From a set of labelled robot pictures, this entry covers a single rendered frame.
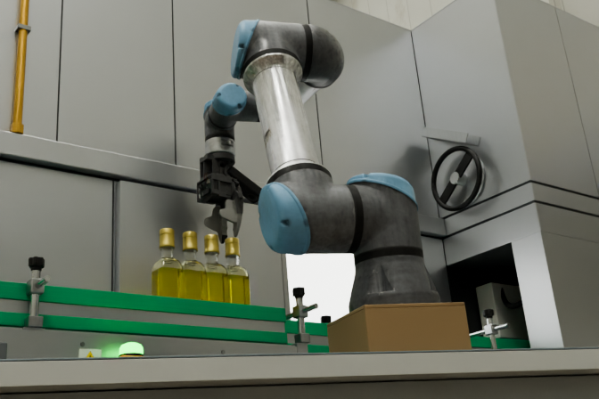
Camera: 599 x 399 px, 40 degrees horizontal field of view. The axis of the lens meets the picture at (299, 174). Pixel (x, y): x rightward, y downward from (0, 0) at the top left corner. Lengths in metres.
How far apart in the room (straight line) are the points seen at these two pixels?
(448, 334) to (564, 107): 1.64
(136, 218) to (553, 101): 1.45
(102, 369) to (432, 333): 0.49
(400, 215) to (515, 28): 1.55
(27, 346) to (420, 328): 0.69
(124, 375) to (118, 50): 1.26
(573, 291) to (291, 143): 1.30
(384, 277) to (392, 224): 0.09
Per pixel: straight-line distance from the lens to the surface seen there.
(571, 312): 2.47
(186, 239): 1.90
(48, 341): 1.55
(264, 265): 2.17
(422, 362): 1.26
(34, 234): 1.93
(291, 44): 1.60
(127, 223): 2.00
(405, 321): 1.27
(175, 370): 1.14
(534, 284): 2.46
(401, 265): 1.32
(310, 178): 1.33
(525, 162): 2.54
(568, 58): 3.00
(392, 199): 1.35
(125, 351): 1.55
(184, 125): 2.22
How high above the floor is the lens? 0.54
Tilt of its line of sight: 23 degrees up
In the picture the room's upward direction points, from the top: 5 degrees counter-clockwise
